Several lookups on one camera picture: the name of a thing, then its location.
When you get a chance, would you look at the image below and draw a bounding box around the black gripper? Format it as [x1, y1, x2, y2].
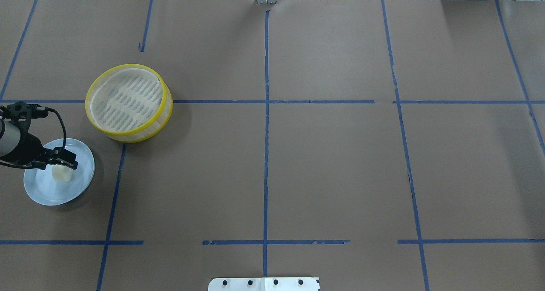
[1, 131, 78, 170]

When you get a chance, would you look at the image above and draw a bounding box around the white steamed bun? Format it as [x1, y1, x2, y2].
[52, 165, 74, 184]

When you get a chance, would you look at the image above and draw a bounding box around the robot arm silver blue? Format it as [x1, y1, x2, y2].
[0, 120, 78, 170]

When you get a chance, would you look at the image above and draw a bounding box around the yellow bamboo steamer basket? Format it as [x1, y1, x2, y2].
[84, 63, 174, 143]

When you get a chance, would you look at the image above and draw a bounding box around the light blue plate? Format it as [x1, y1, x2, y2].
[23, 138, 95, 206]

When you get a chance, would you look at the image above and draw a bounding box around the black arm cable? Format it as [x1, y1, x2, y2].
[0, 106, 68, 169]

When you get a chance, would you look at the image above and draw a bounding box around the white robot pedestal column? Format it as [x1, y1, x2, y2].
[208, 276, 321, 291]

